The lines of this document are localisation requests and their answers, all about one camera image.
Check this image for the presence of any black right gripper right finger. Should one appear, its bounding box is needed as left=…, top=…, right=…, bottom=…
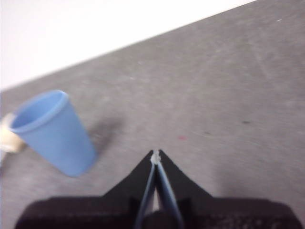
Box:
left=156, top=149, right=301, bottom=229

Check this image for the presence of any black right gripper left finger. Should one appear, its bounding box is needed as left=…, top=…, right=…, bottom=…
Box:
left=15, top=149, right=156, bottom=229

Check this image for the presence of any blue ribbed plastic cup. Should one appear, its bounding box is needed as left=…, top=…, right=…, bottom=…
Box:
left=9, top=89, right=97, bottom=178

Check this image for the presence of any grey-handled sponge cup brush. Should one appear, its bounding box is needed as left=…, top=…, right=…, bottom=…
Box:
left=0, top=113, right=25, bottom=154

